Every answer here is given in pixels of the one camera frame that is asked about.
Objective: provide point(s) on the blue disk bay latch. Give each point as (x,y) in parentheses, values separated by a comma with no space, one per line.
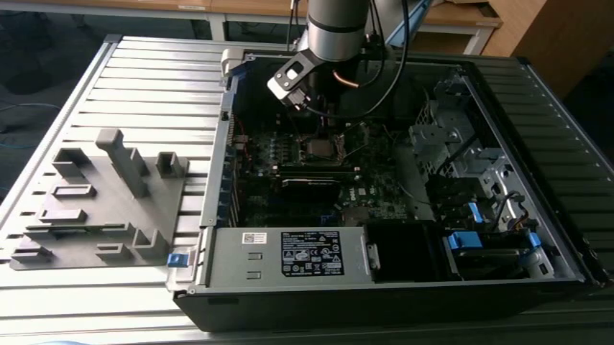
(473,212)

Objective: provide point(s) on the blue disk carrier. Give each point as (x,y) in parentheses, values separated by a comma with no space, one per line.
(462,240)

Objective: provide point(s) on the wooden desk white frame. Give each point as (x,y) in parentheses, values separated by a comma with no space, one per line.
(97,4)
(456,19)

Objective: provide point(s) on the green motherboard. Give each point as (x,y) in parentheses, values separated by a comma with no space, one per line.
(384,187)

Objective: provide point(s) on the black plastic shroud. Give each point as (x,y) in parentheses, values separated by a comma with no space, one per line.
(404,251)

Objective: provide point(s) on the blue case latch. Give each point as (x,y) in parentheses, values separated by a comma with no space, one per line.
(177,260)

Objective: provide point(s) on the black open PC case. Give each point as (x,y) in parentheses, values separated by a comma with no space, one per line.
(384,312)

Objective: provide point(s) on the CPU socket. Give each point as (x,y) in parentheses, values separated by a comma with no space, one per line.
(302,151)

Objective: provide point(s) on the brown chipset heatsink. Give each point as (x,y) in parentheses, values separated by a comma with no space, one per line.
(356,215)

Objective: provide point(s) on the silver metal drive cage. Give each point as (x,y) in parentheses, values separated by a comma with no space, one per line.
(432,136)

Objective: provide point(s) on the grey parts rack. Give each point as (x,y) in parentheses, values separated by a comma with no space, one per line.
(121,215)

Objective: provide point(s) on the black graphics card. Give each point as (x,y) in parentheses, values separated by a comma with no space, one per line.
(309,194)

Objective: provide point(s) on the grey case corner bracket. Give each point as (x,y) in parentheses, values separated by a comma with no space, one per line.
(233,59)

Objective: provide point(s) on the silver CPU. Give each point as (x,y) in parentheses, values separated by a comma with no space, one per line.
(321,147)

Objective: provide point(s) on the green RAM stick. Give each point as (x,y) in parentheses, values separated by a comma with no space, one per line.
(317,169)

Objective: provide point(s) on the wooden cabinet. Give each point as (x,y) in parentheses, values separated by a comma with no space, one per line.
(567,36)

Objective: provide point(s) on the grey power supply unit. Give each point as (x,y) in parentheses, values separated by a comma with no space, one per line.
(230,258)

